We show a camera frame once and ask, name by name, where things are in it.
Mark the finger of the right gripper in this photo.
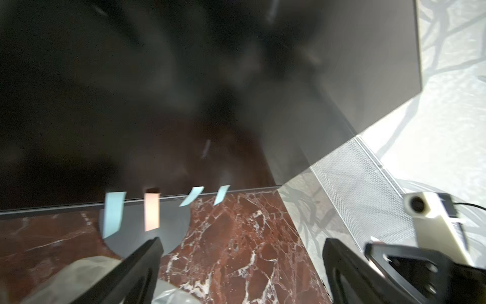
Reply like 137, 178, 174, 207
364, 243, 485, 303

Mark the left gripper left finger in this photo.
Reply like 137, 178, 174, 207
73, 238, 163, 303

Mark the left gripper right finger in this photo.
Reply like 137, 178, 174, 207
322, 238, 414, 303

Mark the grey bin with plastic bag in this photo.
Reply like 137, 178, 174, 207
20, 255, 202, 304

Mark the blue sticky note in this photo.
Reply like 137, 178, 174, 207
213, 184, 230, 206
102, 191, 126, 239
179, 186, 205, 207

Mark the pink sticky note bottom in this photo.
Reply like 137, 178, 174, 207
144, 193, 160, 231

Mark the grey round monitor stand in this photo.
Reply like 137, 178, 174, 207
99, 198, 191, 258

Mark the black flat monitor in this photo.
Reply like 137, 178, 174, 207
1, 1, 422, 214

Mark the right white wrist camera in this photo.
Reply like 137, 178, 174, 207
403, 192, 474, 266

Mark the white wire mesh basket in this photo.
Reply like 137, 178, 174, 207
311, 136, 416, 250

